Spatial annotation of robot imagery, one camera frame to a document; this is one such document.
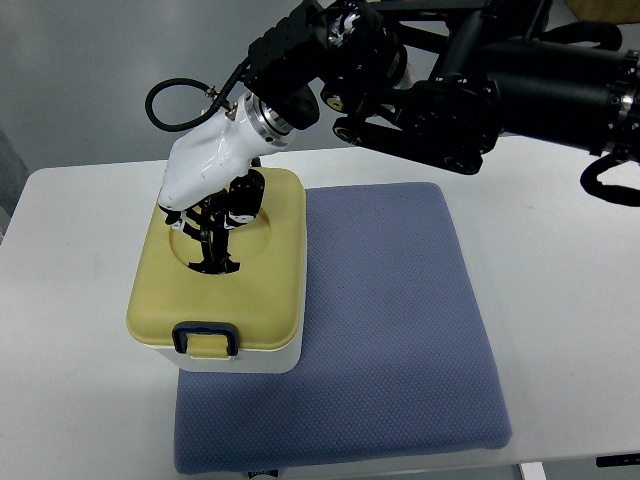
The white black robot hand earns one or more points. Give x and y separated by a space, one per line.
208 158

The black lid handle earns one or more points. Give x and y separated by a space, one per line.
205 223

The yellow storage box lid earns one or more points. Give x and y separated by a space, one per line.
263 300

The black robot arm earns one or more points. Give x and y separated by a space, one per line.
437 82

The white storage box base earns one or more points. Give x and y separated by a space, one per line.
276 361

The dark blue front latch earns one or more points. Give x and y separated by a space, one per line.
201 339

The blue grey fabric mat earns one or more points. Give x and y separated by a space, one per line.
395 358

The black table edge bracket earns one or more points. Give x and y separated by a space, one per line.
622 460

